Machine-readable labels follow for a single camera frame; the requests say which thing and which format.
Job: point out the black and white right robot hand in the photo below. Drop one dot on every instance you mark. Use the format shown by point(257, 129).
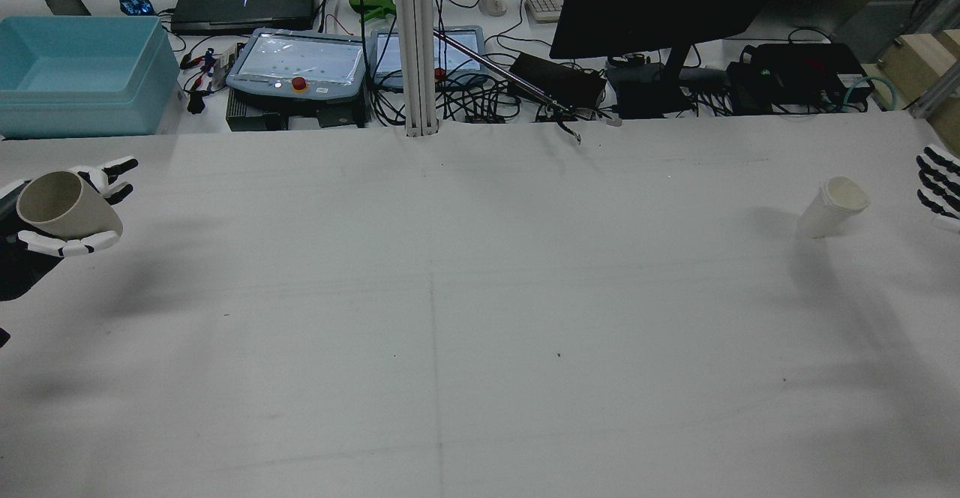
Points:
point(941, 183)

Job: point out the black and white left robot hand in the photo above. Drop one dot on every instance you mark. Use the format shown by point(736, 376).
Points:
point(101, 175)

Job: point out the single white paper cup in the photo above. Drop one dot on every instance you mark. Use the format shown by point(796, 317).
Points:
point(67, 209)

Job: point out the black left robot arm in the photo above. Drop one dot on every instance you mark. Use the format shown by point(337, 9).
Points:
point(13, 277)

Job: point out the teal plastic bin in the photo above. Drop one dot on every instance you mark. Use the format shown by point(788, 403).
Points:
point(82, 78)

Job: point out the cardboard box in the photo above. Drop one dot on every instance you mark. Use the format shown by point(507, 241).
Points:
point(922, 63)

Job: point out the red and black clip leads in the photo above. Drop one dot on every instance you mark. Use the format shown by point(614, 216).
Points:
point(201, 78)

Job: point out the black box under pendant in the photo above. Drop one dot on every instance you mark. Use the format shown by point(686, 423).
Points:
point(259, 115)

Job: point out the blue computer mouse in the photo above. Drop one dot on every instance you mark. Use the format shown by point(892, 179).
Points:
point(136, 4)

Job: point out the black electronics box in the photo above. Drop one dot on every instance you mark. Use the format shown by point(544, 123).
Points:
point(799, 74)

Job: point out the white flat panel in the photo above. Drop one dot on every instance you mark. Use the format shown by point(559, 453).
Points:
point(832, 7)

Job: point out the grey teach pendant, red button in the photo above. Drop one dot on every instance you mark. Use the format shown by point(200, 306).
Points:
point(296, 63)

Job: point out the green spray trigger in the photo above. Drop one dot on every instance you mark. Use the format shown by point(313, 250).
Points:
point(373, 7)

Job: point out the black Huawei monitor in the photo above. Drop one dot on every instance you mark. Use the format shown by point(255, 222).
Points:
point(660, 3)

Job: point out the white aluminium pillar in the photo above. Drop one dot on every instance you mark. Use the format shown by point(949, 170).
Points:
point(415, 48)

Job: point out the black power brick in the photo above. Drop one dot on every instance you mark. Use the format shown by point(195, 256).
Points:
point(559, 78)

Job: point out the thin metal rod with clip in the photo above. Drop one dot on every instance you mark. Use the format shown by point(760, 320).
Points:
point(510, 78)

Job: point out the white computer mouse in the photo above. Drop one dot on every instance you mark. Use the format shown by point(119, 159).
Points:
point(493, 3)

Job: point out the white keyboard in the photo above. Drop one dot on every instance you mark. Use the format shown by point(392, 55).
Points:
point(546, 7)

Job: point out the silver aluminium frame profile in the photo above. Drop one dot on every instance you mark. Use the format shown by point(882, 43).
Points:
point(937, 100)

